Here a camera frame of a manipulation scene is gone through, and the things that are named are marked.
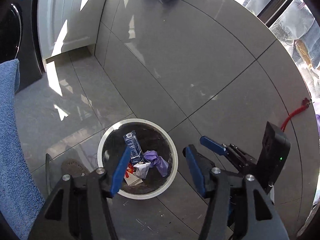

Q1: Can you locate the blue box carton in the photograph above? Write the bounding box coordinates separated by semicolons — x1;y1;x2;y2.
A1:
123;131;143;165

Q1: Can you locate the clear bag with purple glove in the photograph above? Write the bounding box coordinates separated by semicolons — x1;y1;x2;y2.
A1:
144;151;169;177

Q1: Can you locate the white cabinet door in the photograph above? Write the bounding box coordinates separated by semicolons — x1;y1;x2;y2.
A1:
37;0;106;60

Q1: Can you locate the dark front-load washing machine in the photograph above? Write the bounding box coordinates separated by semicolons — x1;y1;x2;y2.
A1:
1;0;44;91

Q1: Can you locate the blue towel on table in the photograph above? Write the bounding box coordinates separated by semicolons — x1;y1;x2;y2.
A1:
1;59;44;239

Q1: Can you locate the black camera box right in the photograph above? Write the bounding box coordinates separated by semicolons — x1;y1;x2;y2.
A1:
255;122;291;194

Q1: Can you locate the red hose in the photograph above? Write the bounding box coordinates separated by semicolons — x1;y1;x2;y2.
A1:
280;97;313;132

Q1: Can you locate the red white paper cup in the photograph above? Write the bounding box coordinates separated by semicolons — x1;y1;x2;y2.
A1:
124;163;143;186

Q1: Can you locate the white rimmed trash bin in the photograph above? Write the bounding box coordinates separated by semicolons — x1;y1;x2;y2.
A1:
97;118;178;200

